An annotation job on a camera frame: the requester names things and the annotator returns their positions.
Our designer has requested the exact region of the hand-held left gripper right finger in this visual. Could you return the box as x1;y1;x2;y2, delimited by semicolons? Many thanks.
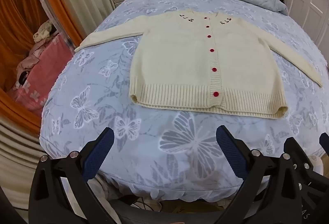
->
216;125;301;224

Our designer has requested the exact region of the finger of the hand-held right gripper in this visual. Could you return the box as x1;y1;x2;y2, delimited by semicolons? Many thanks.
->
319;133;329;149
283;136;313;171

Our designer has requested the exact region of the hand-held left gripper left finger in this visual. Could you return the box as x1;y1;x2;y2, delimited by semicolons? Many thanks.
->
28;127;115;224

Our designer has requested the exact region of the cream knit cardigan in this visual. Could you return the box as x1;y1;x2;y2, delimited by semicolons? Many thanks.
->
74;8;324;120

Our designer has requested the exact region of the pile of pale clothes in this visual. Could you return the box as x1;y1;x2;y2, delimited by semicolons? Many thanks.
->
15;20;60;86

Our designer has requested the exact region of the butterfly print bed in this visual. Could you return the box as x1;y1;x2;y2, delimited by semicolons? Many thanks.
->
40;0;329;204

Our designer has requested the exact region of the pink blanket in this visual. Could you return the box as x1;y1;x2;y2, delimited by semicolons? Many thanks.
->
12;33;75;118

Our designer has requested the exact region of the orange curtain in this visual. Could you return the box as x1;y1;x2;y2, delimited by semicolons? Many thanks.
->
0;0;83;132

